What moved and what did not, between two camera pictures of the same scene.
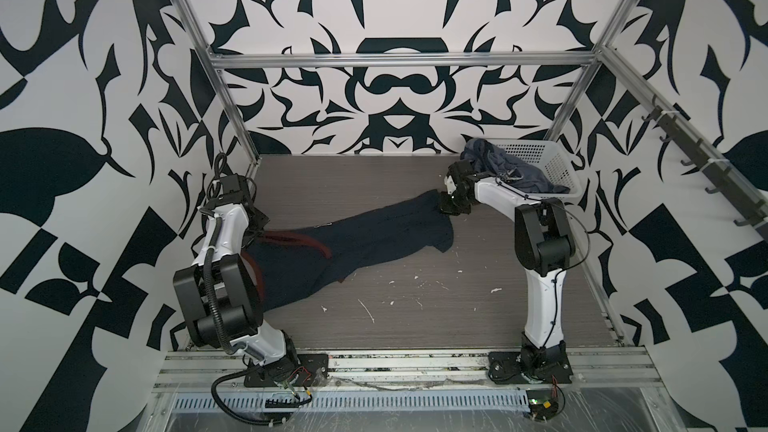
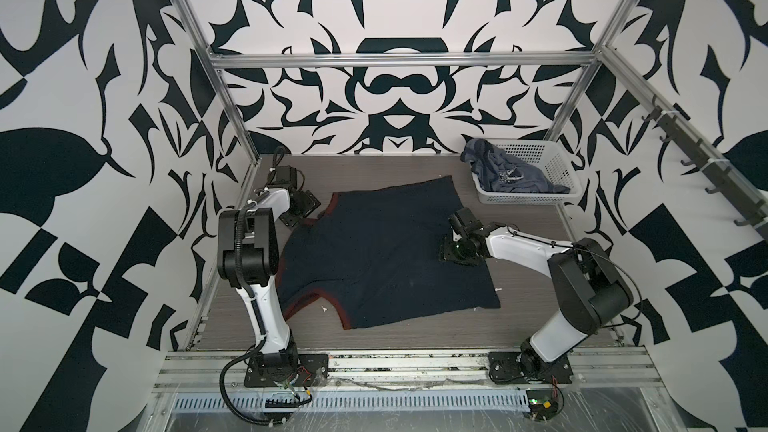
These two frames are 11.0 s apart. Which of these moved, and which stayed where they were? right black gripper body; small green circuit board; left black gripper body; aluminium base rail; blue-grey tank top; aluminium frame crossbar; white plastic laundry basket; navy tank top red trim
Moved: right black gripper body; left black gripper body; navy tank top red trim
Stayed: aluminium base rail; white plastic laundry basket; small green circuit board; aluminium frame crossbar; blue-grey tank top
